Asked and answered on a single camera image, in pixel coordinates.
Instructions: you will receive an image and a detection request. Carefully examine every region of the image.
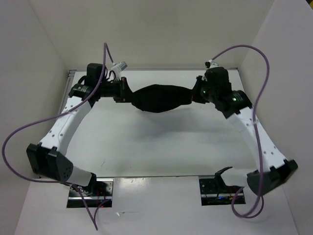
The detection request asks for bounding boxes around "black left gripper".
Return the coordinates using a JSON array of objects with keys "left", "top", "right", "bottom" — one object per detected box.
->
[{"left": 98, "top": 77, "right": 139, "bottom": 103}]

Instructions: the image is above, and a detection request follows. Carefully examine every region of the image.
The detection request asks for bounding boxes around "black skirt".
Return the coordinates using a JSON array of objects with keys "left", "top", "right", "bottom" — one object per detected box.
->
[{"left": 131, "top": 84, "right": 193, "bottom": 113}]

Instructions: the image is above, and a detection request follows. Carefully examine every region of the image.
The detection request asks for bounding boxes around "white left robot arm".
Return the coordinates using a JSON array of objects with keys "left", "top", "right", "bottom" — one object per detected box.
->
[{"left": 26, "top": 62, "right": 131, "bottom": 196}]

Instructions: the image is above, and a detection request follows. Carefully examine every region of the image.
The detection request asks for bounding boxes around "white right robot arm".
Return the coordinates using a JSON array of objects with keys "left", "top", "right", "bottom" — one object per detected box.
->
[{"left": 193, "top": 67, "right": 298, "bottom": 196}]

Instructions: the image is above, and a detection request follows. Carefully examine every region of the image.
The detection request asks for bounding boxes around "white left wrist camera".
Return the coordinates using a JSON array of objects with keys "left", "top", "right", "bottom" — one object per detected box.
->
[{"left": 109, "top": 61, "right": 128, "bottom": 80}]

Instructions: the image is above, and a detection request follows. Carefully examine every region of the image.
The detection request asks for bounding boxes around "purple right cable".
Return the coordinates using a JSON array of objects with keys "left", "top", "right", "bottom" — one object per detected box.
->
[{"left": 210, "top": 44, "right": 270, "bottom": 219}]

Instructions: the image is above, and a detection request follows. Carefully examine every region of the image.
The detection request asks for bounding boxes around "purple cable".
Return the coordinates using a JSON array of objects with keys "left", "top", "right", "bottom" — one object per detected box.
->
[
  {"left": 210, "top": 44, "right": 270, "bottom": 219},
  {"left": 1, "top": 42, "right": 114, "bottom": 231}
]

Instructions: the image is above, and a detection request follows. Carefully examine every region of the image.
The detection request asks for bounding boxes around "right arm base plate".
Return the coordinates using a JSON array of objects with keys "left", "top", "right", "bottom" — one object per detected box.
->
[{"left": 199, "top": 176, "right": 241, "bottom": 206}]

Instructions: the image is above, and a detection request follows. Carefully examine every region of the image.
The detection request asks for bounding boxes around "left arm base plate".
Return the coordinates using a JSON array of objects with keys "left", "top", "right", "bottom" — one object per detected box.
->
[{"left": 67, "top": 178, "right": 114, "bottom": 208}]

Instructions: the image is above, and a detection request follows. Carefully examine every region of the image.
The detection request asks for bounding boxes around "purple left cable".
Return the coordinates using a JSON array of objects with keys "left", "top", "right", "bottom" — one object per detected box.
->
[{"left": 1, "top": 42, "right": 114, "bottom": 231}]

